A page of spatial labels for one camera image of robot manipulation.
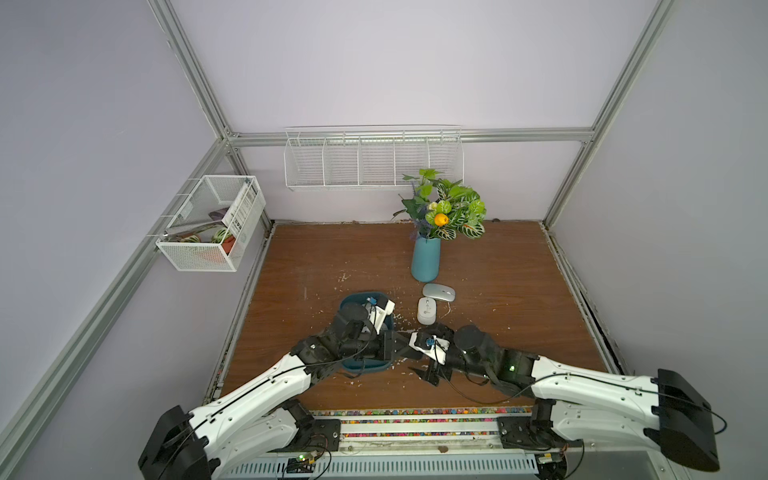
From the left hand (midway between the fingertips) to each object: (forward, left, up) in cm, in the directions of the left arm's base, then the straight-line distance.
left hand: (410, 348), depth 72 cm
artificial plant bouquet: (+28, -10, +20) cm, 35 cm away
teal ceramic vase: (+31, -9, -6) cm, 33 cm away
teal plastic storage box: (+1, +10, -11) cm, 15 cm away
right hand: (+2, -2, -3) cm, 4 cm away
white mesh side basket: (+29, +49, +16) cm, 59 cm away
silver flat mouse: (+24, -14, -15) cm, 32 cm away
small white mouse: (+17, -8, -14) cm, 23 cm away
